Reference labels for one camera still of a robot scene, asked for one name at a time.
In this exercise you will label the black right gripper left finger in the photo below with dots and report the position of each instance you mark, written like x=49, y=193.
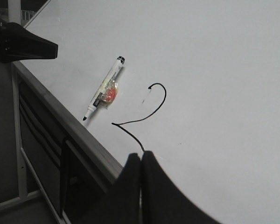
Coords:
x=120, y=205

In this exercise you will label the white whiteboard with grey frame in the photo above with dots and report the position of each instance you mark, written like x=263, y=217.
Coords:
x=200, y=88

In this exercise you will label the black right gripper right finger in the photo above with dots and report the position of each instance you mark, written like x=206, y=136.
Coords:
x=162, y=201

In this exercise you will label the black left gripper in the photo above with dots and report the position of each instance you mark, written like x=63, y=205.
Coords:
x=16, y=43

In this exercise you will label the white black-tipped whiteboard marker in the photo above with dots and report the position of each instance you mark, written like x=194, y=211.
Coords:
x=107, y=89

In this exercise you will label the white metal stand frame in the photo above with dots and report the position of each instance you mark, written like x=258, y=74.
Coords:
x=18, y=203

